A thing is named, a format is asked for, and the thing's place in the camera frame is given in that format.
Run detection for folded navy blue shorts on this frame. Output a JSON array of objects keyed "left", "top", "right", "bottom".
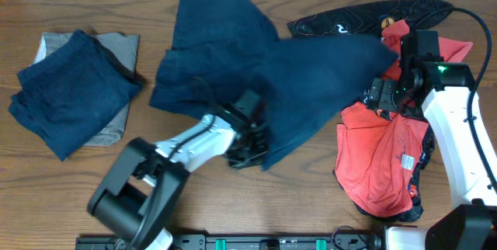
[{"left": 9, "top": 30, "right": 142, "bottom": 161}]

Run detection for navy blue shorts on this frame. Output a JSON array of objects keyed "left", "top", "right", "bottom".
[
  {"left": 9, "top": 30, "right": 142, "bottom": 161},
  {"left": 150, "top": 0, "right": 398, "bottom": 169}
]

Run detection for orange red t-shirt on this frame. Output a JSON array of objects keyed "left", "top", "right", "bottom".
[{"left": 333, "top": 19, "right": 474, "bottom": 219}]

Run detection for folded grey garment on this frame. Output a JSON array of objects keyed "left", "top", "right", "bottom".
[{"left": 32, "top": 33, "right": 140, "bottom": 146}]

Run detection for white garment care label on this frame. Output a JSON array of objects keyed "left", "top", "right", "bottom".
[{"left": 401, "top": 154, "right": 416, "bottom": 171}]

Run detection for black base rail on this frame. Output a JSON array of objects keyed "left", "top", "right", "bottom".
[{"left": 75, "top": 233, "right": 385, "bottom": 250}]

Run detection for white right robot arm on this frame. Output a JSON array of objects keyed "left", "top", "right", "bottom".
[{"left": 367, "top": 62, "right": 496, "bottom": 249}]

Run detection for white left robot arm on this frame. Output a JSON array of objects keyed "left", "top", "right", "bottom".
[{"left": 87, "top": 89, "right": 269, "bottom": 249}]

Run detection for black patterned garment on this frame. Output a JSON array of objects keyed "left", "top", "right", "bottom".
[{"left": 287, "top": 0, "right": 454, "bottom": 37}]

